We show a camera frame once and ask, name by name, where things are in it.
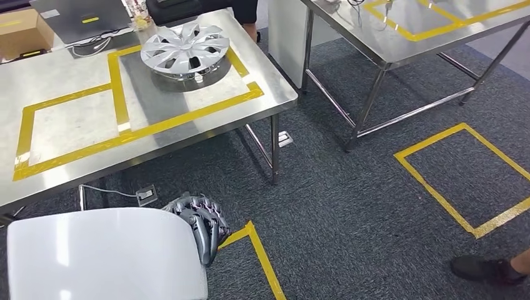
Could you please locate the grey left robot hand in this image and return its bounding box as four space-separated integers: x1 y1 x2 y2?
162 191 233 268

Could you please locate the white plastic shell part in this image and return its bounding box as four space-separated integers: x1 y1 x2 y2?
6 207 209 300

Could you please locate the stainless steel workbench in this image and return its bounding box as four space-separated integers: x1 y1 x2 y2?
0 9 299 226
300 0 530 153

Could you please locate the yellow floor tape outline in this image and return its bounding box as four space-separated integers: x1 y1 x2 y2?
393 122 530 240
217 220 288 300

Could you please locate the round steel stand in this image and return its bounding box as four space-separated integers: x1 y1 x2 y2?
151 57 233 93

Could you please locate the yellow tape table marking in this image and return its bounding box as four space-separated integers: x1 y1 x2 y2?
12 44 265 182
363 0 530 43

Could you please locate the silver wheel cover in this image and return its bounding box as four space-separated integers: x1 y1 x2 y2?
139 21 231 76

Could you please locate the black carry case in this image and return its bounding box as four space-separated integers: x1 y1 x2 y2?
146 0 235 26

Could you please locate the clear plastic drink cup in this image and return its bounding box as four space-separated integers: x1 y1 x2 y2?
124 0 158 31

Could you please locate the person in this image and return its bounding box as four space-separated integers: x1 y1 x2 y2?
450 247 530 288
229 0 262 44

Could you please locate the grey laptop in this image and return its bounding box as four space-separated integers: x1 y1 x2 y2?
29 0 133 45

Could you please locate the black power adapter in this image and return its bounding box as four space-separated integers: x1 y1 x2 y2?
18 48 48 59

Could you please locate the brown cardboard box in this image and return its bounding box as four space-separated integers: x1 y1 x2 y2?
0 8 56 62

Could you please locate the white power cable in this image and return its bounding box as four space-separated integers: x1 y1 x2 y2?
78 184 139 199

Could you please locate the white laptop cable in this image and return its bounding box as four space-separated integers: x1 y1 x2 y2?
68 36 113 59

